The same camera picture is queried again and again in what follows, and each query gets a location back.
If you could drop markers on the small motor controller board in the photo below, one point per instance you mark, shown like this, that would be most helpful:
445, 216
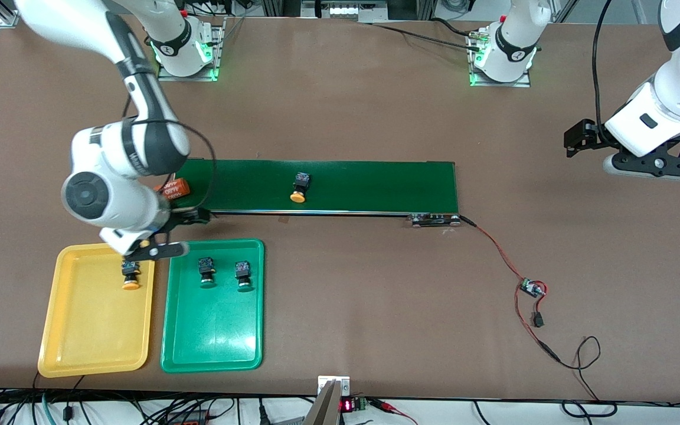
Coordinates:
532, 287

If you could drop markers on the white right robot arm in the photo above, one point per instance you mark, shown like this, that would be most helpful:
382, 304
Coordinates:
115, 177

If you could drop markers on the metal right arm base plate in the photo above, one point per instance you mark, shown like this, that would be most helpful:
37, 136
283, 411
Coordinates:
219, 53

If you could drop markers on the green mushroom push button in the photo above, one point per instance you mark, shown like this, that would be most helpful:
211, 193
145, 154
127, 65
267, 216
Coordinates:
206, 264
243, 268

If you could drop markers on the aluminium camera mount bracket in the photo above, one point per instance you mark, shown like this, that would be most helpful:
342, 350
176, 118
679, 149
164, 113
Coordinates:
331, 392

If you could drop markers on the red digit display module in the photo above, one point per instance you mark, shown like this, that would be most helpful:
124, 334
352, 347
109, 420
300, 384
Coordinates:
349, 405

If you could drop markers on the red clip lead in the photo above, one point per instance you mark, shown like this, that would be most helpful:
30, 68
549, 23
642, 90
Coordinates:
387, 405

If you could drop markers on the green plastic tray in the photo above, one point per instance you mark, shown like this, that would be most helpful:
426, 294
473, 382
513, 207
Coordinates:
213, 336

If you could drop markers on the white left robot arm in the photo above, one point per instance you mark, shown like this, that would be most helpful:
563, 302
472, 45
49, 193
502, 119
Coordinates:
670, 106

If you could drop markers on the yellow plastic tray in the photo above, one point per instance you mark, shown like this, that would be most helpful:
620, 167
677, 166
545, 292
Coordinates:
92, 330

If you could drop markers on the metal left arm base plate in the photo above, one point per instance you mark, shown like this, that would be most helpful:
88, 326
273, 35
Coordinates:
499, 84

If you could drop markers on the white power strip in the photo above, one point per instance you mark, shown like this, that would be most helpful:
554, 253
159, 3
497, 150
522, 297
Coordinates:
346, 9

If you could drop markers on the aluminium frame profile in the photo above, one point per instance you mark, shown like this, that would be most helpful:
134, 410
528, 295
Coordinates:
8, 15

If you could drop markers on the orange cylinder white print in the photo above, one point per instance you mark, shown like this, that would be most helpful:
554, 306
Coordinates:
176, 189

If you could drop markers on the yellow mushroom push button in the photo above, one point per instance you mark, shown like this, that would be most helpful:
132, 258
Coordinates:
300, 183
130, 269

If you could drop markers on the green belt conveyor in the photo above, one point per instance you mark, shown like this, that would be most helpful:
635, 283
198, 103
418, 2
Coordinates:
375, 186

